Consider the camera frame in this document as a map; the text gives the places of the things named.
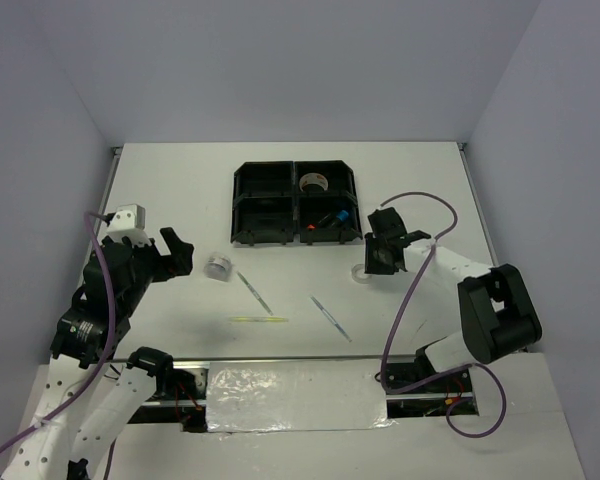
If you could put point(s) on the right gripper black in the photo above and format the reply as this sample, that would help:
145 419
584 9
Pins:
371 266

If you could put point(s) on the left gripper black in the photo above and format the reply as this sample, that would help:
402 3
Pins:
178 263

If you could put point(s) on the small clear tape roll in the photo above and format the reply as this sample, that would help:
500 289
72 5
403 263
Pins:
359 274

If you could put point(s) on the blue cap black highlighter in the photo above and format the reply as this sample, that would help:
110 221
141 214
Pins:
340 218

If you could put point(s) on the clear pen grey stripes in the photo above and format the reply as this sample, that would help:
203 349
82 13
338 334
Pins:
254 293

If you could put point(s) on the clear pen blue ink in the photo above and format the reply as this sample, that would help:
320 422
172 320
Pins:
330 318

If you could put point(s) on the yellow-green clear pen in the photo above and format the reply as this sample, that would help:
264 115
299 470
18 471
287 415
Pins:
258 319

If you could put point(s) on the large brown-core tape roll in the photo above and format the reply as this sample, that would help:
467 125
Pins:
312 182

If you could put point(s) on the pink cap black highlighter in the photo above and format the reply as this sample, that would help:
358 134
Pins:
325 220

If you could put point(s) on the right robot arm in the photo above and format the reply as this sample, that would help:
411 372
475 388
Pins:
496 314

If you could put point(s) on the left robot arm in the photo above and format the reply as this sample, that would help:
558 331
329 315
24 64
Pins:
66 438

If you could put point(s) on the silver tape roll in case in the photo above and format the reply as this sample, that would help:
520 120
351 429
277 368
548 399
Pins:
218 267

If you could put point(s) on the black four-compartment organizer tray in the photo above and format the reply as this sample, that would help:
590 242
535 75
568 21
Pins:
269 208

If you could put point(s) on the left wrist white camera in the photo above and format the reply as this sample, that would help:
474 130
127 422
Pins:
128 221

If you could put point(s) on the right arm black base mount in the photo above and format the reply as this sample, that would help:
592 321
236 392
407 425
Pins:
401 375

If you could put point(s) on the aluminium rail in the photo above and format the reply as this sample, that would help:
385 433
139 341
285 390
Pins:
195 364

